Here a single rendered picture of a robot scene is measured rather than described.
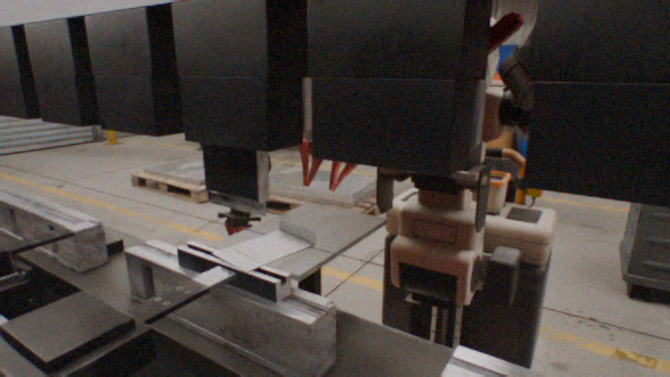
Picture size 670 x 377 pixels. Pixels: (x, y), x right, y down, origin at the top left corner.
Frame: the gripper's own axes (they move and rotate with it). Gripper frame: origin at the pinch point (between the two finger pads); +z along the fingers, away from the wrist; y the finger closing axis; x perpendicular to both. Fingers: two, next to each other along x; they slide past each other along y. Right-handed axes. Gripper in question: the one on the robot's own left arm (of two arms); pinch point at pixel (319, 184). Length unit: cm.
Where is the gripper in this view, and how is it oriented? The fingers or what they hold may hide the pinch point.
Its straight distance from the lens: 74.0
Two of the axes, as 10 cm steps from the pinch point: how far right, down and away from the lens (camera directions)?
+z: -2.8, 9.4, -1.7
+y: 8.3, 1.6, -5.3
